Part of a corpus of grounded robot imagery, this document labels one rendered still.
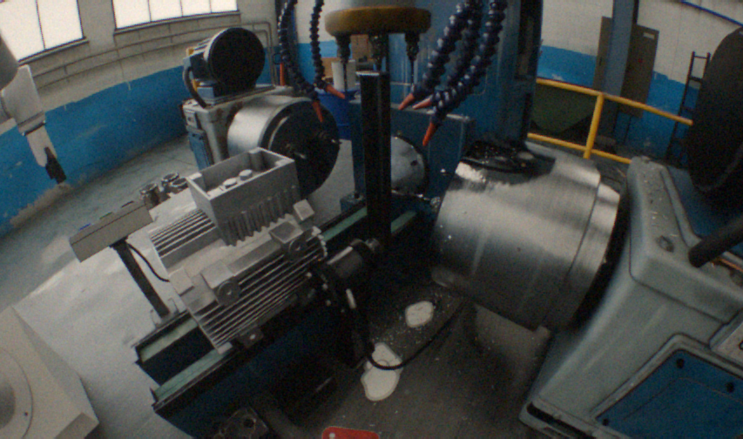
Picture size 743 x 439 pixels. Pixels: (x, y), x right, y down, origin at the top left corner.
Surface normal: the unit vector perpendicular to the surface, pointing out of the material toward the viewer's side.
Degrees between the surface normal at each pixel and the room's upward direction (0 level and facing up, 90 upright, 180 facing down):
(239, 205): 90
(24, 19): 90
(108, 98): 90
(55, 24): 90
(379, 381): 0
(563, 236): 55
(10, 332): 45
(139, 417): 0
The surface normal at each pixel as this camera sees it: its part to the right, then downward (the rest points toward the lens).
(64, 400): 0.58, -0.40
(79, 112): 0.86, 0.26
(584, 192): -0.35, -0.52
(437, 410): -0.04, -0.82
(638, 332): -0.66, 0.44
